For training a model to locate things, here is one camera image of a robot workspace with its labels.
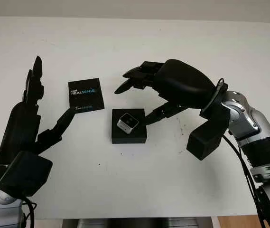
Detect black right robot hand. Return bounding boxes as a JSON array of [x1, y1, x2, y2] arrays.
[[114, 59, 217, 125]]

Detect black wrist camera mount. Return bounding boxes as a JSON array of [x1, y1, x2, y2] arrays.
[[0, 151, 53, 197], [186, 104, 230, 162]]

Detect silver RealSense camera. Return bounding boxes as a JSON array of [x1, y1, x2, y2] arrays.
[[116, 113, 140, 133]]

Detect black open box base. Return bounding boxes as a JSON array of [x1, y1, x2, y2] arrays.
[[111, 108, 148, 145]]

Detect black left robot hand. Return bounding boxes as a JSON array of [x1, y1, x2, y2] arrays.
[[0, 56, 76, 165]]

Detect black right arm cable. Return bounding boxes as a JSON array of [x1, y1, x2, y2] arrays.
[[222, 133, 268, 228]]

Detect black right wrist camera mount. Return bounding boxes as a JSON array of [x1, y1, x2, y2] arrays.
[[186, 104, 230, 162]]

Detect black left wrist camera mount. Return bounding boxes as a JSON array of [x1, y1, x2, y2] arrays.
[[0, 151, 53, 197]]

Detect black RealSense box lid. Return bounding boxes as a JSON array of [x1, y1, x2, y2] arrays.
[[67, 77, 105, 112]]

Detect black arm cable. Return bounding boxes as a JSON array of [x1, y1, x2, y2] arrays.
[[23, 197, 37, 228], [222, 133, 268, 228]]

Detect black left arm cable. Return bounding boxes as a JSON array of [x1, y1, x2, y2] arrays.
[[23, 197, 37, 228]]

